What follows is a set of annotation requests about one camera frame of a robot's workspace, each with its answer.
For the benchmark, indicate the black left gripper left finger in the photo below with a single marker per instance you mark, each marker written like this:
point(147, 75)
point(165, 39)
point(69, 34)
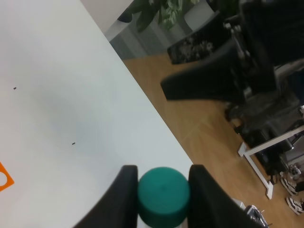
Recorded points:
point(118, 207)

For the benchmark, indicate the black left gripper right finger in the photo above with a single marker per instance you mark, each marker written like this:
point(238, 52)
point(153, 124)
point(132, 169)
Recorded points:
point(211, 207)

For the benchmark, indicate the test tube with teal cap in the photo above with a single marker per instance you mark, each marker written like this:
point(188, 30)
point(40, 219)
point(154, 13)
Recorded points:
point(163, 197)

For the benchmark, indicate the orange test tube rack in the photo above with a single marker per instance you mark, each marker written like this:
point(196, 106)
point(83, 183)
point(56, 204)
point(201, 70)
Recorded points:
point(5, 178)

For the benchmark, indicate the black and white sneaker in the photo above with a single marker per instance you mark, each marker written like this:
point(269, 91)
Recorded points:
point(289, 186)

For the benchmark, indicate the black office chair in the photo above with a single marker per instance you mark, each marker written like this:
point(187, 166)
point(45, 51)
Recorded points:
point(235, 60)

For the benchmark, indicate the green potted plant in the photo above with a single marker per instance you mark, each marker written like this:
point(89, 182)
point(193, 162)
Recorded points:
point(167, 11)

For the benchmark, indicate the white desk frame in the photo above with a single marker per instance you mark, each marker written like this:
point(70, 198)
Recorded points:
point(266, 150)

